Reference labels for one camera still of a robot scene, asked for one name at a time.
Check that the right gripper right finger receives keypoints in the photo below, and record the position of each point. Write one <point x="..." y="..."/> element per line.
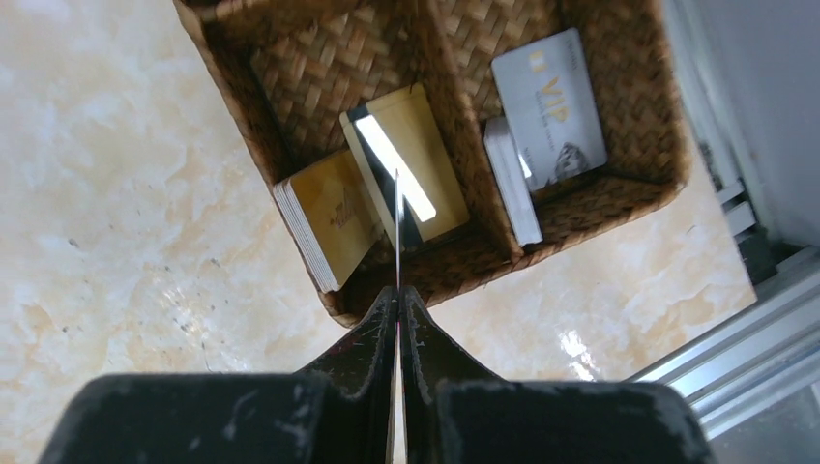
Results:
<point x="457" y="410"/>

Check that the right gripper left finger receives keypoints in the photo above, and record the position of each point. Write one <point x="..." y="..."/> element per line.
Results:
<point x="338" y="408"/>

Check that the gold card stack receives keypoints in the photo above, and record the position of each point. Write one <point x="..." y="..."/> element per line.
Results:
<point x="327" y="208"/>

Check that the silver card stack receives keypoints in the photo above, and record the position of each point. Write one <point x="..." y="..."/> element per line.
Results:
<point x="511" y="175"/>

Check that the silver VIP card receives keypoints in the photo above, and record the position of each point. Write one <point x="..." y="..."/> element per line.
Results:
<point x="549" y="105"/>

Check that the woven wicker divided basket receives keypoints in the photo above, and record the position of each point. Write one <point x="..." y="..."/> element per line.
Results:
<point x="288" y="70"/>

